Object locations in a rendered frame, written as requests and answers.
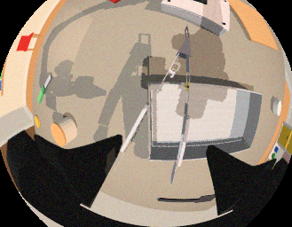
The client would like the grey rectangular tin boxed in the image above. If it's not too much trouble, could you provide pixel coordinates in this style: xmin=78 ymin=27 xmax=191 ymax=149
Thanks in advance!
xmin=146 ymin=82 xmax=262 ymax=161

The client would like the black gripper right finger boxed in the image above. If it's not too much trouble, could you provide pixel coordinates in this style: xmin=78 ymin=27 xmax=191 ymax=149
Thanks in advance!
xmin=206 ymin=145 xmax=276 ymax=216

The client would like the white cylindrical container with orange lid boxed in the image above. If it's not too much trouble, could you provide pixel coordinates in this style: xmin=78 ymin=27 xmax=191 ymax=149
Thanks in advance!
xmin=51 ymin=117 xmax=77 ymax=146

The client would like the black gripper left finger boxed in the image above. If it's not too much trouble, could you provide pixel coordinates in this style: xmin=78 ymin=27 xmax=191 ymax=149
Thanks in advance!
xmin=34 ymin=135 xmax=123 ymax=207

